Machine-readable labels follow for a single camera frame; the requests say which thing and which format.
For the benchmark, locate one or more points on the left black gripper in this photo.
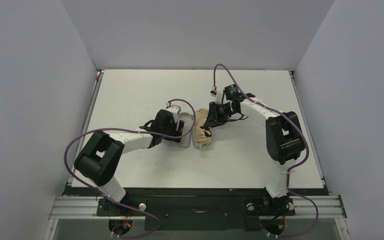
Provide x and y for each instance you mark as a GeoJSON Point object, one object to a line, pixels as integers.
{"type": "Point", "coordinates": [176, 131]}

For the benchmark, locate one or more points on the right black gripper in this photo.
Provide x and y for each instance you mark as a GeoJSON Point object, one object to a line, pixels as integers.
{"type": "Point", "coordinates": [214, 115]}

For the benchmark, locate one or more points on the beige patterned umbrella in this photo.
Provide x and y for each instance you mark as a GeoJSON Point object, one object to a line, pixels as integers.
{"type": "Point", "coordinates": [201, 136]}

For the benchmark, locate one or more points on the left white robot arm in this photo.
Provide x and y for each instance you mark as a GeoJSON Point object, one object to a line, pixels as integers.
{"type": "Point", "coordinates": [100, 156]}

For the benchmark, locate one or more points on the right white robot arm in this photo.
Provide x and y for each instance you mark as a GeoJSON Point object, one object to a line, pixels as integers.
{"type": "Point", "coordinates": [283, 135]}

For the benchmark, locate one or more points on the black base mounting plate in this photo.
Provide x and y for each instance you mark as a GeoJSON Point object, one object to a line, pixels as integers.
{"type": "Point", "coordinates": [196, 209]}

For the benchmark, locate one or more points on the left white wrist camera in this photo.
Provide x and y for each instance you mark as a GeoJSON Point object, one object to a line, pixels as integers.
{"type": "Point", "coordinates": [175, 110]}

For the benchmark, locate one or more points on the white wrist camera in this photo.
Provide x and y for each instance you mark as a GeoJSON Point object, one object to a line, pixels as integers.
{"type": "Point", "coordinates": [217, 94]}
{"type": "Point", "coordinates": [175, 110]}

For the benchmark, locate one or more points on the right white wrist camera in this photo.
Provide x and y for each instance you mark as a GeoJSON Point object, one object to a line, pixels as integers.
{"type": "Point", "coordinates": [217, 94]}

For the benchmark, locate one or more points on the aluminium rail frame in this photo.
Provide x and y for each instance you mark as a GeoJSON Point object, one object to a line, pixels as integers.
{"type": "Point", "coordinates": [86, 207]}

